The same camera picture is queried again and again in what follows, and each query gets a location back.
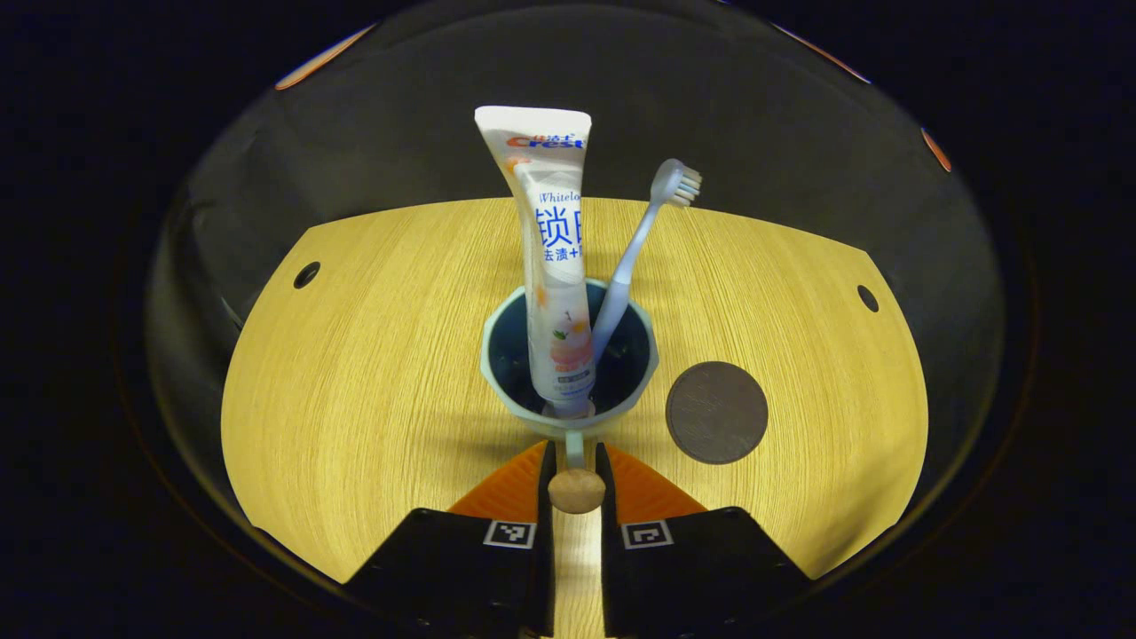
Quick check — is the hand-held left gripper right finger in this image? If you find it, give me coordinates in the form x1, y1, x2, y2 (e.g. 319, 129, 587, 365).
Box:
595, 441, 813, 639

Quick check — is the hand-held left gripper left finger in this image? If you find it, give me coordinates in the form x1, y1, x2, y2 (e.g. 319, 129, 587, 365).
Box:
342, 439, 558, 639

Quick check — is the pale green cup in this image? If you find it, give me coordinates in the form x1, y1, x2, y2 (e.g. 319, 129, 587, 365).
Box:
480, 278, 660, 516

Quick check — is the round dark brown coaster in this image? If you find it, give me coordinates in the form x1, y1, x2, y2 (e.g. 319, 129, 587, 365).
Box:
666, 360, 769, 466

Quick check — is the light blue toothbrush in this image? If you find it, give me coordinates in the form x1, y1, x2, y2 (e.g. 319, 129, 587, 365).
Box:
590, 158, 704, 365

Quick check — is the white toothpaste tube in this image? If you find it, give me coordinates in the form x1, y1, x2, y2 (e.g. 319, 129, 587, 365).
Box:
474, 106, 597, 418

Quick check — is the wooden desktop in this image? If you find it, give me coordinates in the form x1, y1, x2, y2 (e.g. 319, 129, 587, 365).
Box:
220, 197, 930, 639

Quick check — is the black backdrop cloth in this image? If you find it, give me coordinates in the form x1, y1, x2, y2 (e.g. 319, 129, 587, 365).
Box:
146, 0, 1008, 587

